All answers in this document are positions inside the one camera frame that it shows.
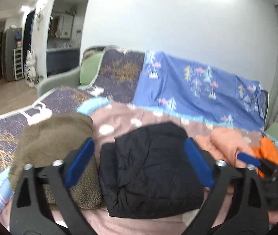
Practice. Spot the grey refrigerator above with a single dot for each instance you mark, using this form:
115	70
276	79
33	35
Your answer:
12	36

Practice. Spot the pink puffer jacket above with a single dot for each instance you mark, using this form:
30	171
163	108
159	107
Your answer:
224	143

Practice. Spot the white cat figurine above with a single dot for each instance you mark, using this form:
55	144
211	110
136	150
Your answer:
30	68

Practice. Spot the pink polka-dot blanket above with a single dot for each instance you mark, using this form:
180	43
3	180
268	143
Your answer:
235	205

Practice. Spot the olive brown fleece garment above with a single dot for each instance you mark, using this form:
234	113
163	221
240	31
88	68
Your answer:
42	143

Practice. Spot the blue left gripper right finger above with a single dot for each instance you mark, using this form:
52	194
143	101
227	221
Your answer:
199	164

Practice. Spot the white shelf rack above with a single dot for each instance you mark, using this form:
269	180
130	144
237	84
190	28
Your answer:
18	69

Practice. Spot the dark purple tree-print quilt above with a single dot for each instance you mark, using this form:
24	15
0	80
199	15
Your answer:
60	100

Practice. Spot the dark blue kitchen counter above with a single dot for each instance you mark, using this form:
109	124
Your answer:
60	60

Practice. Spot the blue tree-print bed sheet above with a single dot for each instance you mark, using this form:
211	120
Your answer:
200	92

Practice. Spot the black puffer jacket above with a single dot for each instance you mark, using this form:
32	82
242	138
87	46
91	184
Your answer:
145	174

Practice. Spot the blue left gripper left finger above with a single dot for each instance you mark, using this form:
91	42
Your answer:
76	162

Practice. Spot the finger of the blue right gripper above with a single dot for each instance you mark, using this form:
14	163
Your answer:
248	159

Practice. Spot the orange puffer jacket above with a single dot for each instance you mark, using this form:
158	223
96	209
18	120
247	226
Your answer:
266	150

